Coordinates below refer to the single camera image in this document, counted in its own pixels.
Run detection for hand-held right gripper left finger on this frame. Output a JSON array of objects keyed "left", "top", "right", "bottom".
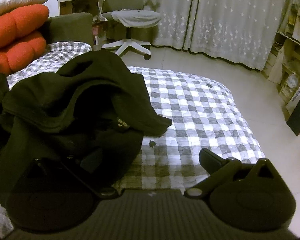
[{"left": 29, "top": 150, "right": 120, "bottom": 200}]

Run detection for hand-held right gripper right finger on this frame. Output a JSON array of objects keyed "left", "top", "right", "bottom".
[{"left": 184, "top": 148, "right": 278, "bottom": 200}]

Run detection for black garment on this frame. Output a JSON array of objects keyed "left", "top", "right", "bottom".
[{"left": 0, "top": 51, "right": 173, "bottom": 205}]

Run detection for grey white checkered blanket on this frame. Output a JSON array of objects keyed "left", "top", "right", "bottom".
[{"left": 0, "top": 41, "right": 265, "bottom": 230}]

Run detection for black flat panel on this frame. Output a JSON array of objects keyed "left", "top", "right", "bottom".
[{"left": 286, "top": 96, "right": 300, "bottom": 137}]

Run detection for white cardboard box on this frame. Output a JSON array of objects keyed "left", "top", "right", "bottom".
[{"left": 285, "top": 84, "right": 300, "bottom": 115}]

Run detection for wooden shelf unit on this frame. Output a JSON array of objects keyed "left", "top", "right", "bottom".
[{"left": 261, "top": 2, "right": 300, "bottom": 108}]

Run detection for star print curtain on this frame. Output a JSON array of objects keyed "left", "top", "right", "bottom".
[
  {"left": 142, "top": 0, "right": 198, "bottom": 52},
  {"left": 190, "top": 0, "right": 293, "bottom": 72}
]

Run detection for dark green sofa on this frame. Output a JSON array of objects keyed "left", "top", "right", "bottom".
[{"left": 39, "top": 12, "right": 94, "bottom": 53}]

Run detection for white grey office chair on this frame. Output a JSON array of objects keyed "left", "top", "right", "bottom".
[{"left": 98, "top": 0, "right": 163, "bottom": 60}]

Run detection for white pillow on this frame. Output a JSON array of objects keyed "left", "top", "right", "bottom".
[{"left": 0, "top": 0, "right": 50, "bottom": 24}]

